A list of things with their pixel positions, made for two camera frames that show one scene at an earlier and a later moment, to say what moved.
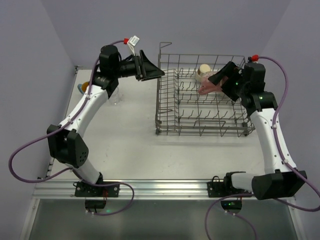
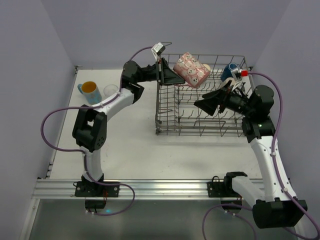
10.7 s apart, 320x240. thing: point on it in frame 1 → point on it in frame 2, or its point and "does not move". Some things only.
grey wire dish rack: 190,104 does not move
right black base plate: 217,189 does not move
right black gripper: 235,81 → 223,99
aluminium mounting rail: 154,189 does not move
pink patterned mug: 208,86 → 191,69
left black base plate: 82,190 does not move
